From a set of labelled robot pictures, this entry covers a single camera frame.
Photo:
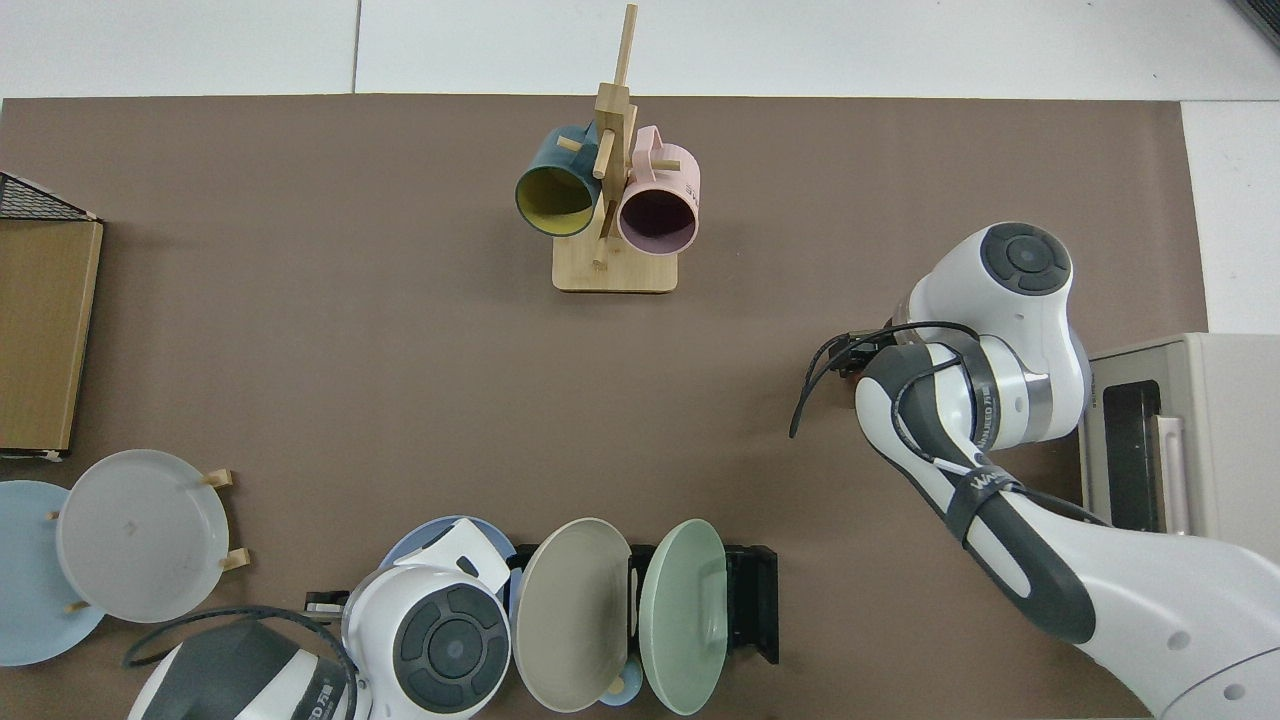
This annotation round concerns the wooden plate stand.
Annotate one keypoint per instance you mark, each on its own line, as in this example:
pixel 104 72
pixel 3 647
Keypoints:
pixel 235 559

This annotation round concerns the greyish white plate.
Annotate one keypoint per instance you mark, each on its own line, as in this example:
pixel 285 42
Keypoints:
pixel 140 535

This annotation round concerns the beige plate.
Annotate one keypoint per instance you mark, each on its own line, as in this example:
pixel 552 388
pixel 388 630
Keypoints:
pixel 570 620

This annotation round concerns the black dish rack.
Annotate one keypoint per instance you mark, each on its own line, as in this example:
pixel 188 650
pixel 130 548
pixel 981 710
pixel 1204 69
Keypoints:
pixel 750 600

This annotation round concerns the light blue plate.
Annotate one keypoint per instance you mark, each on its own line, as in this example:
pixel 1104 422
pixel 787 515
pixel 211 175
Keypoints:
pixel 30 580

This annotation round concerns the green plate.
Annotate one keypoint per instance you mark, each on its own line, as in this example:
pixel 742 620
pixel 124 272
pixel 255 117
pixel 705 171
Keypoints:
pixel 685 620

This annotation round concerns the brown table cloth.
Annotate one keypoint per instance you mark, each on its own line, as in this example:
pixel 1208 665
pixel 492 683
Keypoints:
pixel 350 350

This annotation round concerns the wooden cup stand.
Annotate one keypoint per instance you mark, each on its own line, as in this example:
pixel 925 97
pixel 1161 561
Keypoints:
pixel 615 270

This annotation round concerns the pink cup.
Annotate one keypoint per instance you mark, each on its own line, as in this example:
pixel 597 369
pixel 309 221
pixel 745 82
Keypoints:
pixel 670 175

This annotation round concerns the small blue round thing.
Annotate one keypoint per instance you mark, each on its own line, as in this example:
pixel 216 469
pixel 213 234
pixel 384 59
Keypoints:
pixel 628 690

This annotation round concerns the dark teal cup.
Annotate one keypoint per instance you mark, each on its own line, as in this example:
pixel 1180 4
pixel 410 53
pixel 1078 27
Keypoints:
pixel 555 200

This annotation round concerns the pale toaster oven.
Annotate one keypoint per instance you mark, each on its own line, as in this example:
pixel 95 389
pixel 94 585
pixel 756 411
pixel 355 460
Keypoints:
pixel 1230 430

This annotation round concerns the dark grey slatted object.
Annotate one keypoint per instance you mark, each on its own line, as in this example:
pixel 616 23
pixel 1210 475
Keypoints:
pixel 1265 15

